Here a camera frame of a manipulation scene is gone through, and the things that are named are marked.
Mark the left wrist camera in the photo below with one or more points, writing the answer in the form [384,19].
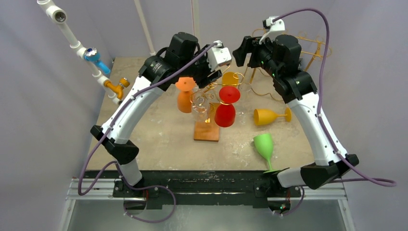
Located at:
[218,56]

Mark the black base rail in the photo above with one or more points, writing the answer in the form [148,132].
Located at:
[192,187]

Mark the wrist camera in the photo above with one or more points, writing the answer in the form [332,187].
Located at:
[218,56]
[273,27]

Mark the yellow wine glass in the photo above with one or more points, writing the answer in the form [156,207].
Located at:
[265,116]
[231,79]

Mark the orange pipe fitting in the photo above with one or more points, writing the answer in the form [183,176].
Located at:
[117,89]

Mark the green wine glass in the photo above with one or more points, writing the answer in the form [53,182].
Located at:
[264,146]

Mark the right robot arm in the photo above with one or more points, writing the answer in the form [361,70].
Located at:
[280,59]

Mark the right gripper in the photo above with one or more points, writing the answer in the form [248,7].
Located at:
[248,46]

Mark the yellow wine glass back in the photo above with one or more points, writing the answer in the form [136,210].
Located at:
[231,79]

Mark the yellow wine glass front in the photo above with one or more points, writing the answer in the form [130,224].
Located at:
[265,116]

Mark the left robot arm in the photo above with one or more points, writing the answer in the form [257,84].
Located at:
[183,57]

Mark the white PVC pipe frame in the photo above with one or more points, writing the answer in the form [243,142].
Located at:
[59,17]

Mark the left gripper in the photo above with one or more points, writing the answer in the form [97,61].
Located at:
[208,76]

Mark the orange wine glass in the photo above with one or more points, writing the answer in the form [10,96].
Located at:
[185,85]

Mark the white pole red stripe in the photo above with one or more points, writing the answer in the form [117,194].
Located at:
[195,18]

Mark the gold wine glass rack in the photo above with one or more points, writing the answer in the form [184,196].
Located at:
[209,130]

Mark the clear flute glass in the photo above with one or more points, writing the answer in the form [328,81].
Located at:
[242,103]

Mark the red wine glass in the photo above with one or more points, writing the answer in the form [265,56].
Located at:
[226,113]

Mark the blue valve on pipe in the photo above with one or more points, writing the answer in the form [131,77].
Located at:
[92,55]

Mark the clear ribbed wine glass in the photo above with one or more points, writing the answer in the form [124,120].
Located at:
[200,106]

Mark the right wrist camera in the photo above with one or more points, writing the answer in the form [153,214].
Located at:
[273,27]

